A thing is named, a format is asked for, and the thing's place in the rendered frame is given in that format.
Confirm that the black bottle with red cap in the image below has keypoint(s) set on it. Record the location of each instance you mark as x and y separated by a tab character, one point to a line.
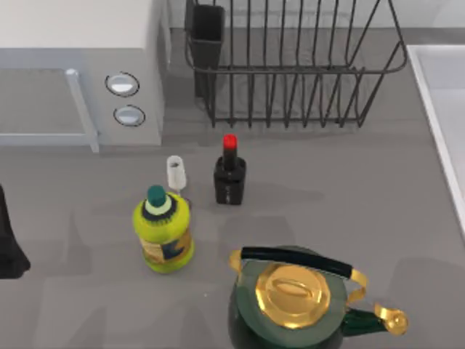
230	178

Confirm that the yellow-green bottle with green cap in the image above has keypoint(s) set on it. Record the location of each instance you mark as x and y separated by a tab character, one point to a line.
165	232

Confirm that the small microwave knob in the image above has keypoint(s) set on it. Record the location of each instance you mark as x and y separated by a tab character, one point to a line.
129	115

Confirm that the black cutlery holder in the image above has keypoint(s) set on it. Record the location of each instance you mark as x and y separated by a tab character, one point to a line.
206	36

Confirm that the large microwave knob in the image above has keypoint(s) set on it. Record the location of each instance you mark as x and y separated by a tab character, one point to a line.
122	84

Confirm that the green and gold kettle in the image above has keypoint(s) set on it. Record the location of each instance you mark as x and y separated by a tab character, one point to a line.
290	305

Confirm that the pale microwave oven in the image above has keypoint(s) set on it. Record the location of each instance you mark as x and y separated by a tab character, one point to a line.
120	40

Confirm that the microwave oven door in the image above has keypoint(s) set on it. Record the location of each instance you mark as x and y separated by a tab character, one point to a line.
40	105

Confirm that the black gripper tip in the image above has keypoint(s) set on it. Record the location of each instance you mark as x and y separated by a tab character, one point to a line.
9	247

